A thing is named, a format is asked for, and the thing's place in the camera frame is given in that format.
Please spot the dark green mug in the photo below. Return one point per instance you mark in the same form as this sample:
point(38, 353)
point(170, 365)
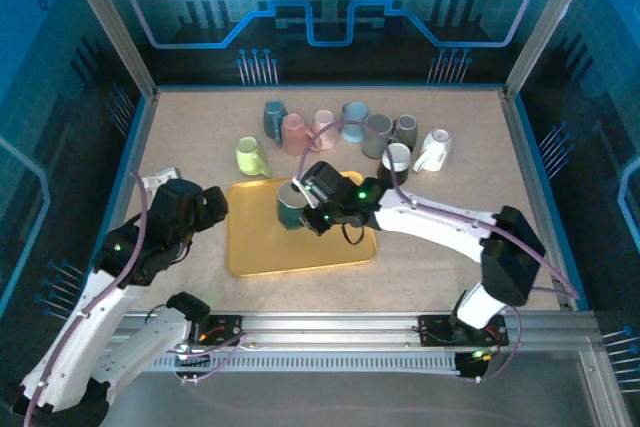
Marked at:
point(287, 217)

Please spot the light green mug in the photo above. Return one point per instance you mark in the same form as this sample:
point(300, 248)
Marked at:
point(250, 157)

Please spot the black mug white inside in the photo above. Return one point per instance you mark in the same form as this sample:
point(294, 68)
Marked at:
point(402, 172)

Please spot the light pink mug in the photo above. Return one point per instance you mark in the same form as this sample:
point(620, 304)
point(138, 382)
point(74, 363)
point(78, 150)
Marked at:
point(324, 129)

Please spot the light blue mug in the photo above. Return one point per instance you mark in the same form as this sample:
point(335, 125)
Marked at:
point(354, 122)

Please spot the salmon pink mug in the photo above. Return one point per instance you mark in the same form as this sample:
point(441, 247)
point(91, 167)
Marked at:
point(295, 134)

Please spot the dark grey mug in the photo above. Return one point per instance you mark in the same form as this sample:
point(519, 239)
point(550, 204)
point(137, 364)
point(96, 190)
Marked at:
point(406, 129)

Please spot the dark blue-grey mug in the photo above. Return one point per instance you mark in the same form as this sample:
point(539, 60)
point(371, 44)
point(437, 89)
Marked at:
point(274, 117)

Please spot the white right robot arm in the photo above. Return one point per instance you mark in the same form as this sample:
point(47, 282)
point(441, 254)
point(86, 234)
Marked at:
point(440, 227)

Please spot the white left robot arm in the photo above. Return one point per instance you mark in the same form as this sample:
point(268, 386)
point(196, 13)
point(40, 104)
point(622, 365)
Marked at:
point(80, 317)

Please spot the yellow tray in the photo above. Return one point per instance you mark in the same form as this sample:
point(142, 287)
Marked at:
point(260, 247)

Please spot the blue edged side rail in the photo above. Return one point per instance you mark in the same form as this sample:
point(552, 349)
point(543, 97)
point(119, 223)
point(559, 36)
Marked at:
point(137, 147)
point(517, 122)

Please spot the aluminium rail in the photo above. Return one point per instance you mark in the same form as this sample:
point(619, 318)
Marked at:
point(325, 327)

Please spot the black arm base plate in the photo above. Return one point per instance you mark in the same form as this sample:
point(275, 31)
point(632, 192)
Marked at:
point(430, 332)
point(232, 329)

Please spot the aluminium frame post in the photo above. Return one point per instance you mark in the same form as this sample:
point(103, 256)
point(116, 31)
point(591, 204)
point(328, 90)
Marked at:
point(548, 22)
point(111, 22)

